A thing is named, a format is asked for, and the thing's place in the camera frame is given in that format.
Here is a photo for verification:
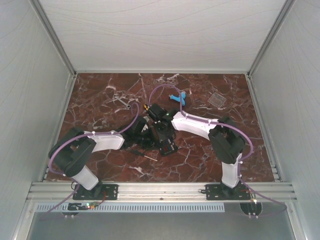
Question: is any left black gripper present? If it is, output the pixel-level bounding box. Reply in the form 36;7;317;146
134;127;162;151

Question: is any black fuse box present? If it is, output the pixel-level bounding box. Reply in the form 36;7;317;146
159;138;178;157

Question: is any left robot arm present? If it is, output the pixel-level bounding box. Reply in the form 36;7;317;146
48;116;155;200

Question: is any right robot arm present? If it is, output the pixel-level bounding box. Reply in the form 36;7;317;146
144;103;250;200

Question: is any clear fuse box lid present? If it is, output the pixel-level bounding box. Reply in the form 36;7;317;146
208;92;227;108

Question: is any blue plastic faucet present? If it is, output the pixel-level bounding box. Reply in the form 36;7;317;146
169;91;187;107

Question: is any silver wrench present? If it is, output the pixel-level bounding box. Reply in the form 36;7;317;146
114;94;131;109

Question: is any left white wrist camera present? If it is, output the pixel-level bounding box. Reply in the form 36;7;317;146
141;123;149;133

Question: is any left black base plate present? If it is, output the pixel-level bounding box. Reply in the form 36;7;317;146
72;182;119;201

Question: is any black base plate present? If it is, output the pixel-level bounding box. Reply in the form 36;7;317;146
72;182;119;201
200;182;252;201

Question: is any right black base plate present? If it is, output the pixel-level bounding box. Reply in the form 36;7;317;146
200;182;252;201

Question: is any aluminium front rail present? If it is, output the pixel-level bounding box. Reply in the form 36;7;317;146
26;181;297;203

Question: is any slotted grey cable duct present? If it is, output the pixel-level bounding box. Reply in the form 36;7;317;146
35;202;225;213

